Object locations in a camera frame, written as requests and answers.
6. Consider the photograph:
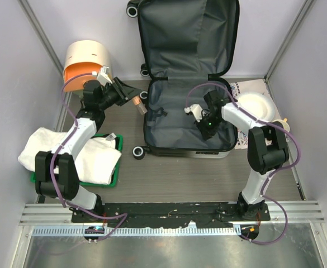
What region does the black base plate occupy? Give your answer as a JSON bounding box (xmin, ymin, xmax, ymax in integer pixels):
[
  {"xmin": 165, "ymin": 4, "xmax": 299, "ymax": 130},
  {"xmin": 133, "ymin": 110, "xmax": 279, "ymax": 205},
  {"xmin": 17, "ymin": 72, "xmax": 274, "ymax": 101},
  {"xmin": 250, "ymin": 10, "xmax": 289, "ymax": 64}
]
[{"xmin": 69, "ymin": 202, "xmax": 271, "ymax": 228}]

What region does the patterned placemat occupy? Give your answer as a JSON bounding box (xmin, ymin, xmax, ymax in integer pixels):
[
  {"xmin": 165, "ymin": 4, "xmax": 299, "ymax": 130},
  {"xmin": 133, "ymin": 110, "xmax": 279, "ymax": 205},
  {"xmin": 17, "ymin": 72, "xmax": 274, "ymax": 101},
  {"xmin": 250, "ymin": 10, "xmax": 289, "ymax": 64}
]
[{"xmin": 229, "ymin": 79, "xmax": 276, "ymax": 150}]

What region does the yellow cup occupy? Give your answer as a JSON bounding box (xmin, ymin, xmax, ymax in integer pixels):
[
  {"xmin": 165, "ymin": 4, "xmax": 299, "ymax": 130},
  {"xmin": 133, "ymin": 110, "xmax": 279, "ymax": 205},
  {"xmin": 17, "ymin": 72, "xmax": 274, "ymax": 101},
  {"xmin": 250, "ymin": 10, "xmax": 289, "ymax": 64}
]
[{"xmin": 274, "ymin": 118, "xmax": 290, "ymax": 133}]

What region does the white garment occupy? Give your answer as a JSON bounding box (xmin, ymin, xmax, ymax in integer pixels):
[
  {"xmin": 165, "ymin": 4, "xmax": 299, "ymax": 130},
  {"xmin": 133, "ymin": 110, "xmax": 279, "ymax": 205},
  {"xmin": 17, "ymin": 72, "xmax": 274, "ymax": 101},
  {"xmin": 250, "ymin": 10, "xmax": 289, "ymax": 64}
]
[{"xmin": 17, "ymin": 127, "xmax": 122, "ymax": 185}]

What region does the white black space suitcase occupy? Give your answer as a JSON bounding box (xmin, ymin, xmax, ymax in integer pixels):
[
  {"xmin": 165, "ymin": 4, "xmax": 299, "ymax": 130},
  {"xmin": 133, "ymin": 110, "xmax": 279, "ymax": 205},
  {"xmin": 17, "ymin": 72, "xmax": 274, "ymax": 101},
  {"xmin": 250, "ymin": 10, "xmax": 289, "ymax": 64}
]
[{"xmin": 126, "ymin": 1, "xmax": 240, "ymax": 160}]

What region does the green plastic tray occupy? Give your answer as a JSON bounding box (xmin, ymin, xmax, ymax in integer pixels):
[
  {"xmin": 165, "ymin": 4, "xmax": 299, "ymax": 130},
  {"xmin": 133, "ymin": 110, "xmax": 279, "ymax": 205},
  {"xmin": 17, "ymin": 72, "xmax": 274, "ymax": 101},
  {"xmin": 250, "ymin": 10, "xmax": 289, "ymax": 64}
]
[{"xmin": 30, "ymin": 133, "xmax": 124, "ymax": 188}]

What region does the white slotted cable duct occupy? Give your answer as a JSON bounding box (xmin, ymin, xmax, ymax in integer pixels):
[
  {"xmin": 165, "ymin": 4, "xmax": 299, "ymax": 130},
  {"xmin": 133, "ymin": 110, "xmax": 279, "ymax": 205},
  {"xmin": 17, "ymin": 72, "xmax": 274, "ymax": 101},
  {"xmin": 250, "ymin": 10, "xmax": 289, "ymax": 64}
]
[{"xmin": 32, "ymin": 223, "xmax": 241, "ymax": 237}]

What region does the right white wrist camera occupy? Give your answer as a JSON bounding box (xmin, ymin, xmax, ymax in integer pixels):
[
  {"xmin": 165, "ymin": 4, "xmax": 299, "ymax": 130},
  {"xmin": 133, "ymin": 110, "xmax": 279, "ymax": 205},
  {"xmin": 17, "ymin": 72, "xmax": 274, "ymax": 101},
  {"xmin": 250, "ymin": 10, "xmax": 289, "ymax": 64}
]
[{"xmin": 184, "ymin": 104, "xmax": 206, "ymax": 122}]

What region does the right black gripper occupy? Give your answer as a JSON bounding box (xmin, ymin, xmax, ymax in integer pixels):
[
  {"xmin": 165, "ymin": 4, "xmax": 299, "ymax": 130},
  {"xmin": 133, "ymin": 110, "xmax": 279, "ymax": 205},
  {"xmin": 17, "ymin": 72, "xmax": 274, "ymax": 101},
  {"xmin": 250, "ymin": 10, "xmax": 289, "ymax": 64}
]
[{"xmin": 193, "ymin": 113, "xmax": 221, "ymax": 141}]

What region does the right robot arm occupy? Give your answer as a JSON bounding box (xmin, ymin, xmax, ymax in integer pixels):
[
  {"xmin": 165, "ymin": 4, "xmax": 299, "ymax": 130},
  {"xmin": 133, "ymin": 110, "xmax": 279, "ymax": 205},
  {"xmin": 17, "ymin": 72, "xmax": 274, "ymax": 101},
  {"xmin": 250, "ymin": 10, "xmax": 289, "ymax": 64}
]
[{"xmin": 185, "ymin": 90, "xmax": 289, "ymax": 221}]

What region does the round mini drawer cabinet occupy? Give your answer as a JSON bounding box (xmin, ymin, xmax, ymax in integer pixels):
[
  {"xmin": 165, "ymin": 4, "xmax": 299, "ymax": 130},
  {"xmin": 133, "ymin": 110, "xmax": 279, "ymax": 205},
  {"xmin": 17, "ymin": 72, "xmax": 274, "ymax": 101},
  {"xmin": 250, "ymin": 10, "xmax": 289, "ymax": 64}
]
[{"xmin": 63, "ymin": 40, "xmax": 113, "ymax": 92}]

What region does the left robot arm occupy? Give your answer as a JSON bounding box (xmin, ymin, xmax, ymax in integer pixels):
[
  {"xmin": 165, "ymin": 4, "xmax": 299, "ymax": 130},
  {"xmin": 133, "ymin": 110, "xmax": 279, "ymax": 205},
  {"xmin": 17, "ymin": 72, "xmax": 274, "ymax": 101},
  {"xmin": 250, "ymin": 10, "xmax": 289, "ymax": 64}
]
[{"xmin": 35, "ymin": 78, "xmax": 141, "ymax": 223}]

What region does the gold lipstick tube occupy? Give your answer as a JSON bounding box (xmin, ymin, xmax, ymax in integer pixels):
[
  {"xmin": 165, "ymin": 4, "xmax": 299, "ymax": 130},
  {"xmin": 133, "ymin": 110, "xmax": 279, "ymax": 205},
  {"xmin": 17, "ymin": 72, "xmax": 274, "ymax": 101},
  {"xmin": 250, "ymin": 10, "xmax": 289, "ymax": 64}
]
[{"xmin": 132, "ymin": 95, "xmax": 147, "ymax": 115}]

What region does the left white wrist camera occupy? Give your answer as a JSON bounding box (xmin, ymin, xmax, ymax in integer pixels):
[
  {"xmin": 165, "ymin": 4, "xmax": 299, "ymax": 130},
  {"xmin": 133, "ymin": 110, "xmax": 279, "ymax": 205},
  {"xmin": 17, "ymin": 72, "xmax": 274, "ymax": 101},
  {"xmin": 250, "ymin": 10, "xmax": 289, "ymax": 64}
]
[{"xmin": 92, "ymin": 66, "xmax": 113, "ymax": 86}]

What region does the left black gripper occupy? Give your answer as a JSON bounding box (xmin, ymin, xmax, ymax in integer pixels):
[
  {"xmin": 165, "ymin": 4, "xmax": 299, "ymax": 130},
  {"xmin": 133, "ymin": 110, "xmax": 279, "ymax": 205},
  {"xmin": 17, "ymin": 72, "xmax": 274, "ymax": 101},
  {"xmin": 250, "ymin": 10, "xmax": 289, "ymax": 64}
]
[{"xmin": 98, "ymin": 78, "xmax": 141, "ymax": 111}]

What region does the white paper plate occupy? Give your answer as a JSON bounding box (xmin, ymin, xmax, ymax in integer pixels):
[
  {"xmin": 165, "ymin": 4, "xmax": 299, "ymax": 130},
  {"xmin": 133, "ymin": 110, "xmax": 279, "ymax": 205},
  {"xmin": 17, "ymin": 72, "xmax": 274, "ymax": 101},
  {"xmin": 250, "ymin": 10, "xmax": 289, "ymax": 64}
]
[{"xmin": 236, "ymin": 92, "xmax": 275, "ymax": 121}]

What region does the aluminium rail frame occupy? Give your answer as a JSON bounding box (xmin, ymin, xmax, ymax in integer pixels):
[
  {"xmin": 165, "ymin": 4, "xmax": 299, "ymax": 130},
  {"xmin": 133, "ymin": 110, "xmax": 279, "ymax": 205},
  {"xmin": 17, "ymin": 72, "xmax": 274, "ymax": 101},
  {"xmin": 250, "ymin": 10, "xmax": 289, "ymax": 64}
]
[{"xmin": 20, "ymin": 201, "xmax": 325, "ymax": 228}]

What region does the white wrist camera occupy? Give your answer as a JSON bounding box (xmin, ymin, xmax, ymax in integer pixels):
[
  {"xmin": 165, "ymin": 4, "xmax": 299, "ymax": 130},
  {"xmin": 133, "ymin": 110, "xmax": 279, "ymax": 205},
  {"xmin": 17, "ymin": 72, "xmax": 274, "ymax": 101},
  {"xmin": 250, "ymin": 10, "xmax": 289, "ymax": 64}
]
[
  {"xmin": 92, "ymin": 66, "xmax": 113, "ymax": 86},
  {"xmin": 184, "ymin": 104, "xmax": 206, "ymax": 122}
]

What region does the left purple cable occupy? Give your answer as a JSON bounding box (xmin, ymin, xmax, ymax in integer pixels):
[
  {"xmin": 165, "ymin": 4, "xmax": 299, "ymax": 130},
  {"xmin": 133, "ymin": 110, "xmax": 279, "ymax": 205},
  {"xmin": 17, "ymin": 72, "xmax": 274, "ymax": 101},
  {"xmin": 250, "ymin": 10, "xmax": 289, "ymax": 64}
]
[{"xmin": 51, "ymin": 71, "xmax": 127, "ymax": 242}]

